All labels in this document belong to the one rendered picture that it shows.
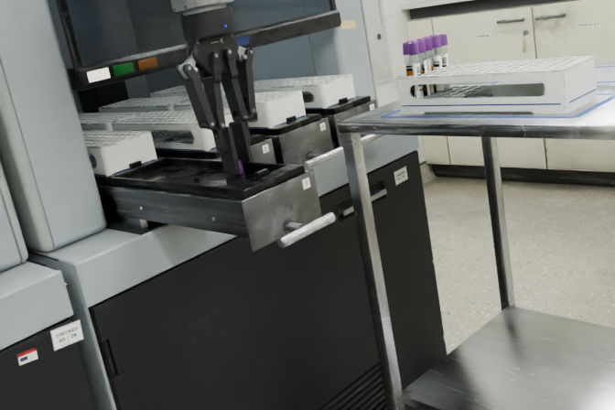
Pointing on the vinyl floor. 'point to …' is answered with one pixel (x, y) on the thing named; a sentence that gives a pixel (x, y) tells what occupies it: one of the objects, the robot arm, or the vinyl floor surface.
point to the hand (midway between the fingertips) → (234, 147)
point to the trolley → (529, 391)
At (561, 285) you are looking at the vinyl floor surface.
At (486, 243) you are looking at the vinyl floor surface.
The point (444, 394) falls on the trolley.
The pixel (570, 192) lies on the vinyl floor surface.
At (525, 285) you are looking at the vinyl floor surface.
